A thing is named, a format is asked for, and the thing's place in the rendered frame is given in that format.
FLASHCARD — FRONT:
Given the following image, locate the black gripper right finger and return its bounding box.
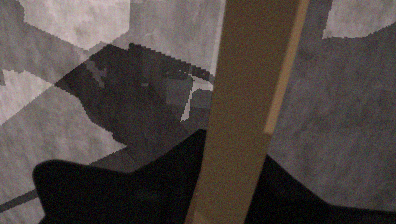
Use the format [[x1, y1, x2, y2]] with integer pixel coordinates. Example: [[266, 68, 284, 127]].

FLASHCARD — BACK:
[[244, 154, 396, 224]]

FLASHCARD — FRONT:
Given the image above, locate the brown wooden rail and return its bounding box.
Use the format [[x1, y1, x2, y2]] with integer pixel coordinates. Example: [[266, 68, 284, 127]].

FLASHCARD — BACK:
[[192, 0, 309, 224]]

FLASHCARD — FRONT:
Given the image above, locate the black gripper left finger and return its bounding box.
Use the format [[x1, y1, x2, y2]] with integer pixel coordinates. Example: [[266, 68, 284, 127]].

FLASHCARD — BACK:
[[32, 129, 207, 224]]

